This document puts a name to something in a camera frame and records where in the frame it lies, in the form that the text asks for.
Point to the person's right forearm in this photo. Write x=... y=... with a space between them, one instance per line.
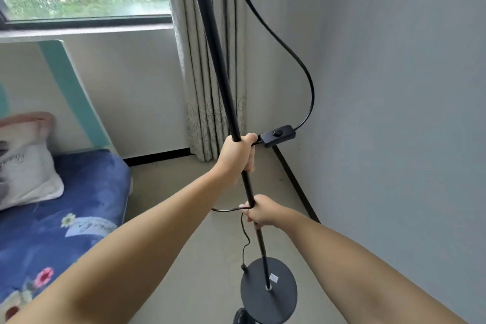
x=360 y=270

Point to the person's left hand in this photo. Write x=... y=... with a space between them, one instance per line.
x=231 y=156

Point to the person's right hand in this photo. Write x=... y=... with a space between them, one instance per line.
x=267 y=213

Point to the person's left forearm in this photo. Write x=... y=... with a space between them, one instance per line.
x=133 y=255

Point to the blue floral bed sheet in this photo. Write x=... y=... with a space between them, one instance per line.
x=76 y=198

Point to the black floor lamp stand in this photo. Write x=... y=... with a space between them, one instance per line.
x=213 y=31

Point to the teal and white headboard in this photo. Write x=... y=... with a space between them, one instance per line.
x=72 y=88

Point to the person's left thumb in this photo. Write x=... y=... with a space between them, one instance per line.
x=248 y=138

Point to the person's right fingers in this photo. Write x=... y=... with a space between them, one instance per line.
x=251 y=211

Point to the black shoe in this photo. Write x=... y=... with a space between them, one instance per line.
x=243 y=317

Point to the white label sticker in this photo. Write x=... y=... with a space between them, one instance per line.
x=273 y=278

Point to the black baseboard strip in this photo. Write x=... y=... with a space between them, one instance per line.
x=296 y=183
x=155 y=156

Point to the white and pink pillow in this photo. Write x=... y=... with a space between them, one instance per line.
x=26 y=168

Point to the beige patterned curtain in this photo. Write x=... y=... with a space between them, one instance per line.
x=201 y=69

